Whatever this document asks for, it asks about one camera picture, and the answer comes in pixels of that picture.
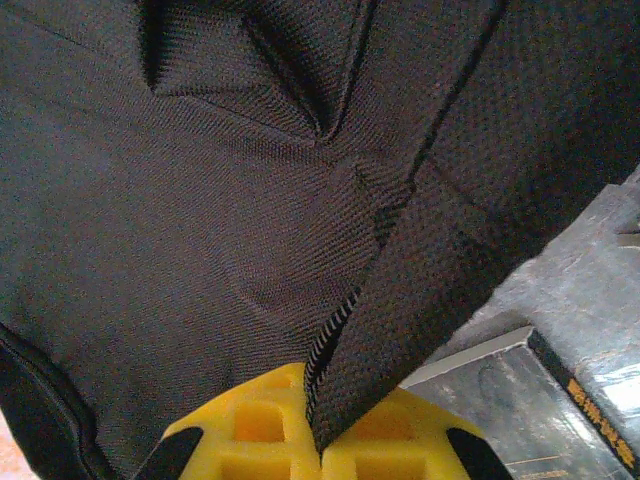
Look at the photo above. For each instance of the black cover paperback book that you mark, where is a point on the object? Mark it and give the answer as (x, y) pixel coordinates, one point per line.
(500, 410)

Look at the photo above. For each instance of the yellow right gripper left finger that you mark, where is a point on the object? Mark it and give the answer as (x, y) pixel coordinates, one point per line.
(250, 425)

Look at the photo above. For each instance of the black fabric backpack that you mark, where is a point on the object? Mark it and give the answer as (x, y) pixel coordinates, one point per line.
(150, 200)

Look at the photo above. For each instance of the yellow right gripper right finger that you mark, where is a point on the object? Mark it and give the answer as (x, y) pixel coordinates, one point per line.
(400, 440)

